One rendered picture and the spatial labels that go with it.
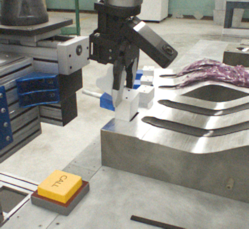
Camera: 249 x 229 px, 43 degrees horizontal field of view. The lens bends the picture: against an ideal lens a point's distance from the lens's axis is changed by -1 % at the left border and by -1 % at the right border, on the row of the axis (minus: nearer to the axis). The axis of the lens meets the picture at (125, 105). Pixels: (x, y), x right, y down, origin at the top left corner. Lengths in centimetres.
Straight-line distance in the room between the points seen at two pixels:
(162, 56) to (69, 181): 29
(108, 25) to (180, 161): 30
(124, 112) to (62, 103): 37
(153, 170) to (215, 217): 15
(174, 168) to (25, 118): 55
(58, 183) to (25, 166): 160
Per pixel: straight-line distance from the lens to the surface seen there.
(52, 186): 61
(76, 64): 99
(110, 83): 66
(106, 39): 62
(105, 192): 64
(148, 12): 732
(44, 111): 107
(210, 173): 63
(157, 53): 60
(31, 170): 216
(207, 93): 94
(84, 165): 72
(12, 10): 104
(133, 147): 66
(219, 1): 725
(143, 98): 79
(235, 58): 143
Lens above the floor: 121
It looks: 24 degrees down
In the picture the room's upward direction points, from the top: straight up
